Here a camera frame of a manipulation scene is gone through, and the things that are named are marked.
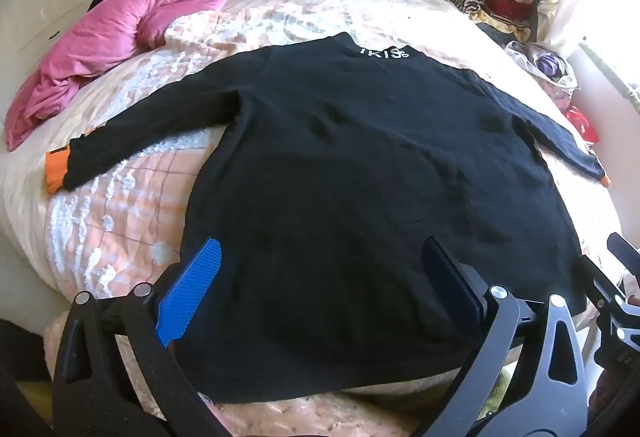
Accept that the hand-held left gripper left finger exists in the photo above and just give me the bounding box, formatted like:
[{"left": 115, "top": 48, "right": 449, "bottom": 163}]
[{"left": 50, "top": 237, "right": 223, "bottom": 437}]

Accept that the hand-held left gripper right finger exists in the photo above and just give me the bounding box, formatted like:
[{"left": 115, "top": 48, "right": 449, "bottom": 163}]
[{"left": 410, "top": 237, "right": 588, "bottom": 437}]

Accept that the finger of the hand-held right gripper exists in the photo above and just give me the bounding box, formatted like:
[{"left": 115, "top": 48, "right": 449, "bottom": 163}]
[
  {"left": 575, "top": 254, "right": 631, "bottom": 318},
  {"left": 606, "top": 232, "right": 640, "bottom": 275}
]

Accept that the black sweater with orange cuffs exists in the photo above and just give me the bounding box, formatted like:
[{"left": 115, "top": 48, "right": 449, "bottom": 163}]
[{"left": 45, "top": 31, "right": 612, "bottom": 404}]

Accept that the plastic bag with clothes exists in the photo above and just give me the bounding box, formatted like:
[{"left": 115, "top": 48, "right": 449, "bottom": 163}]
[{"left": 504, "top": 40, "right": 581, "bottom": 93}]

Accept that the peach checked tufted blanket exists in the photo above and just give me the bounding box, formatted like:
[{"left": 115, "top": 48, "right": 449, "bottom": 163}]
[{"left": 0, "top": 0, "right": 626, "bottom": 398}]

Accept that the red bag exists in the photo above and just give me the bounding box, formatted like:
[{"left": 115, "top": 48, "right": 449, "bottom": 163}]
[{"left": 565, "top": 106, "right": 600, "bottom": 145}]

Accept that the beige fuzzy blanket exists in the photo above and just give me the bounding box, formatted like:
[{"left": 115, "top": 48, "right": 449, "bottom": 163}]
[{"left": 44, "top": 317, "right": 426, "bottom": 437}]

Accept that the window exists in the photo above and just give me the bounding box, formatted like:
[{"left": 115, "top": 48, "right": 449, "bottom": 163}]
[{"left": 580, "top": 0, "right": 640, "bottom": 110}]

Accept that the pink duvet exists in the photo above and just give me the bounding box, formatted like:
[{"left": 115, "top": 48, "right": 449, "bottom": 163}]
[{"left": 4, "top": 0, "right": 255, "bottom": 152}]

